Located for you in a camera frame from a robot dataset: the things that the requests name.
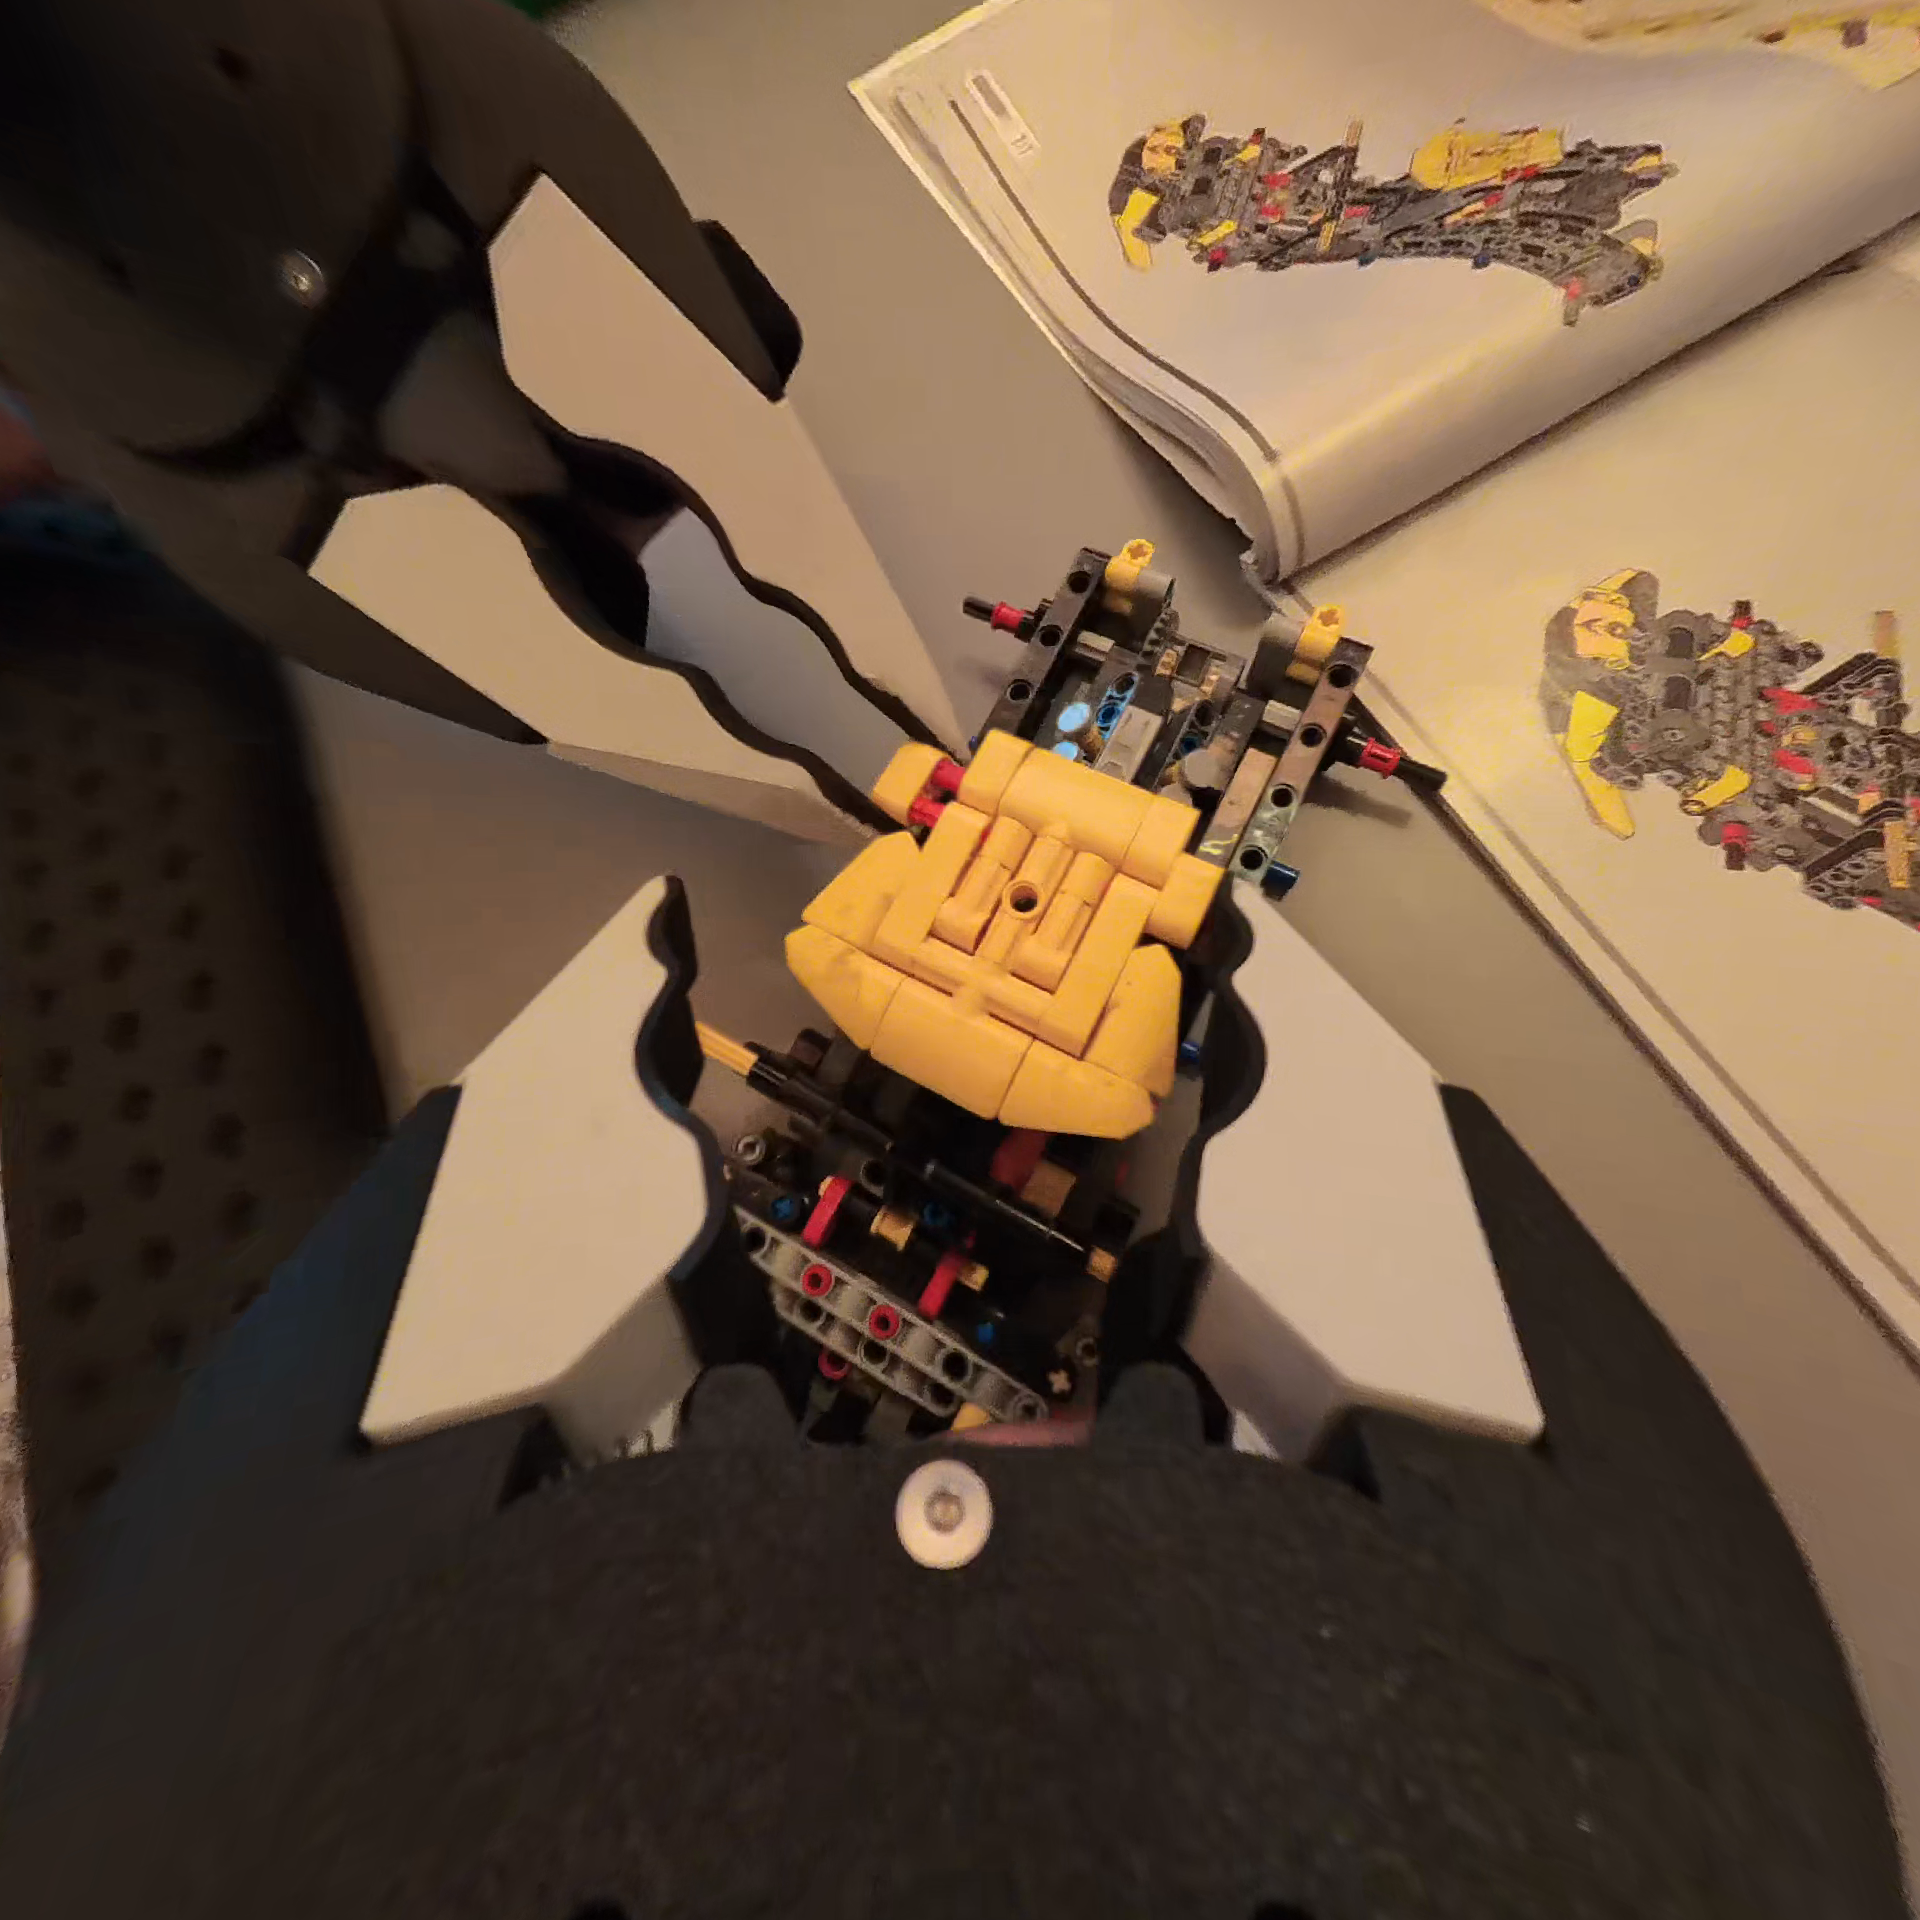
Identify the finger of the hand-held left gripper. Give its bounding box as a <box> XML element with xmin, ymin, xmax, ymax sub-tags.
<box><xmin>486</xmin><ymin>171</ymin><xmax>976</xmax><ymax>767</ymax></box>
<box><xmin>306</xmin><ymin>479</ymin><xmax>902</xmax><ymax>845</ymax></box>

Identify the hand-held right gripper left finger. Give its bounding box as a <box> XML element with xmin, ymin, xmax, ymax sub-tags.
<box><xmin>357</xmin><ymin>872</ymin><xmax>741</xmax><ymax>1465</ymax></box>

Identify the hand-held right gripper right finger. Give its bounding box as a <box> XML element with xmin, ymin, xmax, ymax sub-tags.
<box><xmin>1101</xmin><ymin>891</ymin><xmax>1546</xmax><ymax>1465</ymax></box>

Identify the small yellow brick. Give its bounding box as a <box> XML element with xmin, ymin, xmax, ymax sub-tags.
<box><xmin>1151</xmin><ymin>852</ymin><xmax>1229</xmax><ymax>950</ymax></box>
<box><xmin>872</xmin><ymin>743</ymin><xmax>965</xmax><ymax>829</ymax></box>

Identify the yellow black toy brick car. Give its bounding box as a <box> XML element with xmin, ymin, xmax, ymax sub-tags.
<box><xmin>697</xmin><ymin>537</ymin><xmax>1449</xmax><ymax>1449</ymax></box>

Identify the instruction booklet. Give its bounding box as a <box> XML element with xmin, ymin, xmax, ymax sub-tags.
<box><xmin>848</xmin><ymin>0</ymin><xmax>1920</xmax><ymax>1336</ymax></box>

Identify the grey desk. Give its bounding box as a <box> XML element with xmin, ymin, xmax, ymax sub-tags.
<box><xmin>277</xmin><ymin>0</ymin><xmax>1920</xmax><ymax>1817</ymax></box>

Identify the black perforated pad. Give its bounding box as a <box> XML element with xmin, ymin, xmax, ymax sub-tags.
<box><xmin>0</xmin><ymin>556</ymin><xmax>392</xmax><ymax>1518</ymax></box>

